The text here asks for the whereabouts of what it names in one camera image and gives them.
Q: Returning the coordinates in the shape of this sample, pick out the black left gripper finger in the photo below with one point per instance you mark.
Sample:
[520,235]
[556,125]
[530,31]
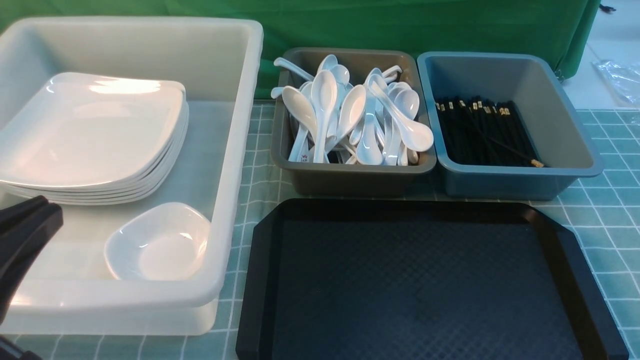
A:
[25,229]

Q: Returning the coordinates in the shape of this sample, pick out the small white sauce dish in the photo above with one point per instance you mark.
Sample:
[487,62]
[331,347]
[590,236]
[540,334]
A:
[166,243]

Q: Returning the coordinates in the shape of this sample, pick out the white square rice plate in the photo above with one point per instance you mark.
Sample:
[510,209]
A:
[84,130]

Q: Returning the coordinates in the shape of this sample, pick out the white ceramic spoon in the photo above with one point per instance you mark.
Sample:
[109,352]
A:
[324,95]

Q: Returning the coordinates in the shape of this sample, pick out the large white plastic tub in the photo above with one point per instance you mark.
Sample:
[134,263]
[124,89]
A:
[69,290]

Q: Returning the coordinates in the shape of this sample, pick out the stack of white square plates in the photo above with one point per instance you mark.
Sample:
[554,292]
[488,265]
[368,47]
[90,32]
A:
[142,188]

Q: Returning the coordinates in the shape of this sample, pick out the grey spoon bin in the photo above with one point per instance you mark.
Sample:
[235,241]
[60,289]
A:
[349,180]

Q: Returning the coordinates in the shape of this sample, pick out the white spoon front left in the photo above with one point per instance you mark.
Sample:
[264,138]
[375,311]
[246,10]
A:
[302,110]

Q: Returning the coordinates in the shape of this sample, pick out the black serving tray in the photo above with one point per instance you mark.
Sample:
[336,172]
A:
[364,279]

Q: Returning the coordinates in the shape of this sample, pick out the white spoon centre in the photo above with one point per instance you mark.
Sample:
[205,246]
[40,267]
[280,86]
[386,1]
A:
[351,111]

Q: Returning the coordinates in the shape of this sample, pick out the white spoon long right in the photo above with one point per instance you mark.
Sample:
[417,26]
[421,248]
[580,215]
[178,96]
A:
[403,109]

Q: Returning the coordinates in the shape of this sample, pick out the bundle of black chopsticks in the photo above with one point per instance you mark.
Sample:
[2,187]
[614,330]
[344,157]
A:
[481,132]

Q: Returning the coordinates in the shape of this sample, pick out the blue chopstick bin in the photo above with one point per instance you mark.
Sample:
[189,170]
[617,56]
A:
[560,140]

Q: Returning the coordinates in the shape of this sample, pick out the clear plastic bag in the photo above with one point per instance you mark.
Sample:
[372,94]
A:
[622,78]

